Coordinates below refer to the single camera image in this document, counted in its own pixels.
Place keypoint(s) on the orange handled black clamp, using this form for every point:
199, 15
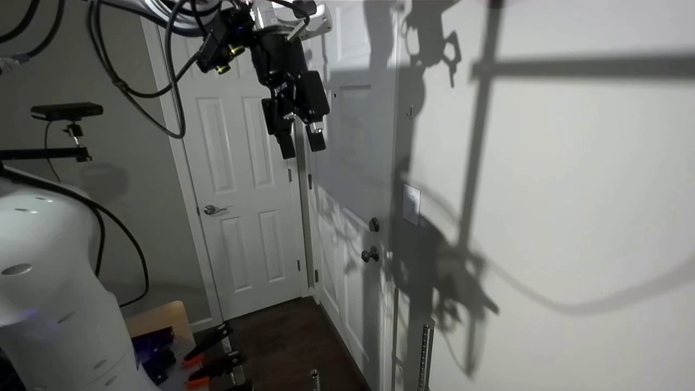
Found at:
205, 365

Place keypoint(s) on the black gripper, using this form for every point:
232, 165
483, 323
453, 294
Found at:
294, 89

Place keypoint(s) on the metal tripod pole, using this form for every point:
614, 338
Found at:
219, 325

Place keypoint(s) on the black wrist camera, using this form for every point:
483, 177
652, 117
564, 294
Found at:
229, 36

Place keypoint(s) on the black camera on stand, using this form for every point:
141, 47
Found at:
66, 112

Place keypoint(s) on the blue lit black device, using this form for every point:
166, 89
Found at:
155, 353

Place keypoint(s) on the dark round door knob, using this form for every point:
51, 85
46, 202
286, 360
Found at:
372, 255

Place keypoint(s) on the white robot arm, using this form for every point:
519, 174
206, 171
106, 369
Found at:
60, 327

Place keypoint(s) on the silver door lever handle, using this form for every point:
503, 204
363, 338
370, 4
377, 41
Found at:
210, 210

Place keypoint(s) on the white panel door open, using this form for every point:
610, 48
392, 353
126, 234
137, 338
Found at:
351, 179

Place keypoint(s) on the white panel door closed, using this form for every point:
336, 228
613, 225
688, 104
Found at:
232, 162

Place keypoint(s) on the dark deadbolt lock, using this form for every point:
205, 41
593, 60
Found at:
373, 225

